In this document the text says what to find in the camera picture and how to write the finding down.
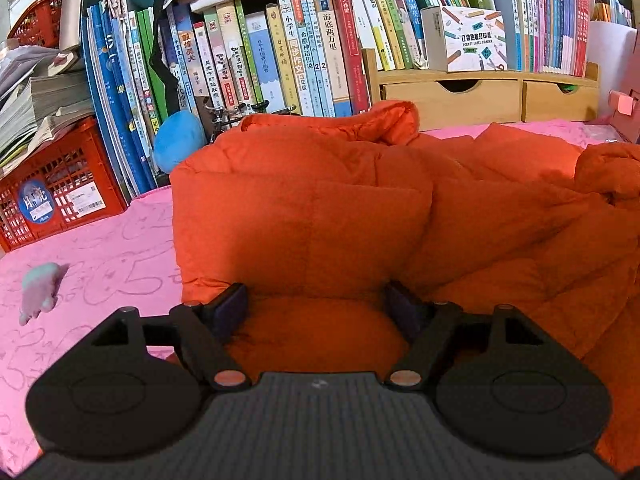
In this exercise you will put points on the row of colourful books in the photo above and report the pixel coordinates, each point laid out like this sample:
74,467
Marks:
300,60

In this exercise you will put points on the white printed box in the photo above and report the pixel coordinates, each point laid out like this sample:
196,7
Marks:
465,40

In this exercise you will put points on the white panel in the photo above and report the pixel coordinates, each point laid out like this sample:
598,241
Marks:
612,55

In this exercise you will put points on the stack of paper workbooks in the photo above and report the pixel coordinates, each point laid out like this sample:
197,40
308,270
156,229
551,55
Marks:
45,100

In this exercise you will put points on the red plastic crate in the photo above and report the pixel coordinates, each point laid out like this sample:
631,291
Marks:
65,180

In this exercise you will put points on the pink box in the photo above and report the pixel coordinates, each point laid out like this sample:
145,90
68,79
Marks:
625,115

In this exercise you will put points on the small pastel toy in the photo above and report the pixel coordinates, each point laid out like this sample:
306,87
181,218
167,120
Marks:
40,290

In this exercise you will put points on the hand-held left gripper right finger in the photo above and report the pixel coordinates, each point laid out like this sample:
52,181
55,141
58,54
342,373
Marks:
404,310

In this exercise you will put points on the rose gold laptop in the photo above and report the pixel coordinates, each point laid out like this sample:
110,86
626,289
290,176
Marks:
74,5

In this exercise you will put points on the pink patterned blanket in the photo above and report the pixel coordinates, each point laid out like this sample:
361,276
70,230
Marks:
110,260

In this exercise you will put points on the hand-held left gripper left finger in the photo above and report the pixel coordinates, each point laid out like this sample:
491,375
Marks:
230,310

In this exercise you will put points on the miniature bicycle model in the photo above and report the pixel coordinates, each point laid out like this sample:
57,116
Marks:
225,120

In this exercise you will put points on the red plastic basket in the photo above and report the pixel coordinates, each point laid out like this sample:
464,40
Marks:
42,20

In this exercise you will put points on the small blue plush ball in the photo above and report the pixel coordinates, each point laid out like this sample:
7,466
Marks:
177,140

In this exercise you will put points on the orange puffer jacket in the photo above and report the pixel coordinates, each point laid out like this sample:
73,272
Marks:
325,210

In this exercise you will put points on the wooden drawer organizer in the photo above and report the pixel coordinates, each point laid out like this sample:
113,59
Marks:
450,97

